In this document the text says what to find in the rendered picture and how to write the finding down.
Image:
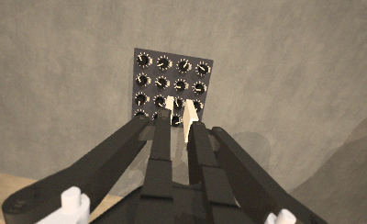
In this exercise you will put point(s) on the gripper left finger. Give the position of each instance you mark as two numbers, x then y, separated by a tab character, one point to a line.
72	194

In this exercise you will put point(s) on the dark grey knob box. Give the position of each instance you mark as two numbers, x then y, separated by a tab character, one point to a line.
157	75

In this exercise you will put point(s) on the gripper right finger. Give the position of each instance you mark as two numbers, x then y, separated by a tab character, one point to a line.
239	177

